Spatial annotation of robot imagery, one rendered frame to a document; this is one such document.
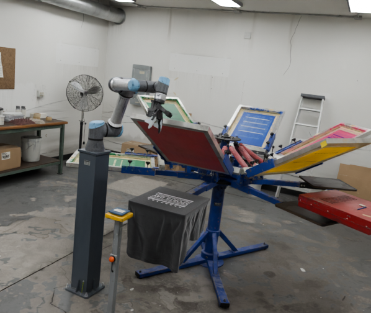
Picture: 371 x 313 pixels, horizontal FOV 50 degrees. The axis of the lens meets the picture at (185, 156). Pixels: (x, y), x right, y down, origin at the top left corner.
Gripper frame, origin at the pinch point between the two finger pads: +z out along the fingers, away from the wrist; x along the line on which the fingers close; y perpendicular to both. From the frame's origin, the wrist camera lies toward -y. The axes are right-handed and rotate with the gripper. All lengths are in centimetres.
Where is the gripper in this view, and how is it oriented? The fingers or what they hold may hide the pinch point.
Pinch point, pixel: (154, 131)
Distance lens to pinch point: 255.3
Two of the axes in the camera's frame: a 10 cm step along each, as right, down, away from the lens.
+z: -2.3, 9.7, -0.7
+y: -9.0, -1.9, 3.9
